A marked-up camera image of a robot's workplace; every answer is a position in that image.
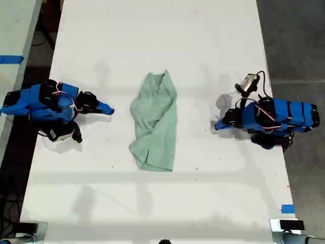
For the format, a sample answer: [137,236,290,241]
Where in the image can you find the grey metal clamp pipe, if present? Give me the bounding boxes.
[0,221,49,244]
[272,230,325,244]

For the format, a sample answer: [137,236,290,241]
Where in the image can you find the black floor cable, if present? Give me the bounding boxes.
[30,14,57,50]

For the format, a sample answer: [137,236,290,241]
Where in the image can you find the small black box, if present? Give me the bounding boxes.
[279,220,305,231]
[14,222,39,233]

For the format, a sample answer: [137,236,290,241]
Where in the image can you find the short black camera stalk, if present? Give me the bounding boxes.
[235,90,254,110]
[71,120,83,144]

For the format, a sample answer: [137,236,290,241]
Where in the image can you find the red white servo wire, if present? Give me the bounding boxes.
[52,81,85,113]
[254,100,283,133]

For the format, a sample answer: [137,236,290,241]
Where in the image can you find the pale green T-shirt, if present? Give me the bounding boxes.
[128,69,178,173]

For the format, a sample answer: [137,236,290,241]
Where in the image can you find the black camera box with label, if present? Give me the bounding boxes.
[47,125,74,143]

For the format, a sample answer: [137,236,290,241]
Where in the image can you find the white side table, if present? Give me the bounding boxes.
[0,0,43,165]

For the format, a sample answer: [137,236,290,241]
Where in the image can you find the long blue tape strip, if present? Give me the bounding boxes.
[0,54,25,65]

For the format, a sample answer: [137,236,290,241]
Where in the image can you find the silver black camera box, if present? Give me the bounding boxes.
[234,73,260,93]

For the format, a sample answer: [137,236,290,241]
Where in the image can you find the short blue tape strip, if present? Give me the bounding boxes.
[281,203,296,215]

